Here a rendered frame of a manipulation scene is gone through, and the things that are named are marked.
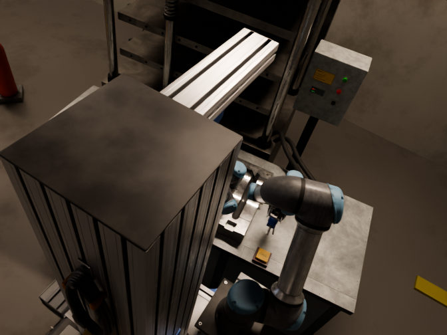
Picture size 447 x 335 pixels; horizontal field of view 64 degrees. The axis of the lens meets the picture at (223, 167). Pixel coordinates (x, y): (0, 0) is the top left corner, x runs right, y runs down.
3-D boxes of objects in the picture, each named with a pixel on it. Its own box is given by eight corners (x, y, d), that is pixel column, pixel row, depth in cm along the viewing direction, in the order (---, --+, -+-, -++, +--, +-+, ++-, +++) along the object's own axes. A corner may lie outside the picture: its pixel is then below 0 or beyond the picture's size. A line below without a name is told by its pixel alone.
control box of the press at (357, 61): (285, 223, 295) (367, 74, 185) (251, 208, 300) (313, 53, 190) (292, 204, 309) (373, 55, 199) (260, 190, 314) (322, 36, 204)
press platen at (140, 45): (269, 116, 225) (271, 110, 222) (120, 54, 242) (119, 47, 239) (300, 62, 273) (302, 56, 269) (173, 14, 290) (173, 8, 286)
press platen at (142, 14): (280, 84, 207) (283, 76, 203) (118, 18, 224) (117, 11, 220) (311, 32, 254) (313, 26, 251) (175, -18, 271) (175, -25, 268)
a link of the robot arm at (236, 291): (226, 287, 133) (233, 272, 123) (261, 296, 133) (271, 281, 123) (220, 320, 125) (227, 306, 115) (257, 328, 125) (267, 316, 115)
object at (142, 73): (267, 160, 237) (270, 154, 233) (102, 88, 257) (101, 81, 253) (300, 95, 291) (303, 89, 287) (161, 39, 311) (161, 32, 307)
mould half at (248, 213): (240, 244, 184) (246, 230, 174) (195, 222, 188) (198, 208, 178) (271, 179, 217) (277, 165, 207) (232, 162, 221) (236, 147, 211)
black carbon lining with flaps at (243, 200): (237, 223, 184) (240, 213, 177) (209, 210, 187) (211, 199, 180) (259, 178, 207) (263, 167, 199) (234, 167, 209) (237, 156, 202)
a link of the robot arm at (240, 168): (227, 159, 153) (244, 159, 158) (218, 176, 161) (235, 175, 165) (233, 173, 149) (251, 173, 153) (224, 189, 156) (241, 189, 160)
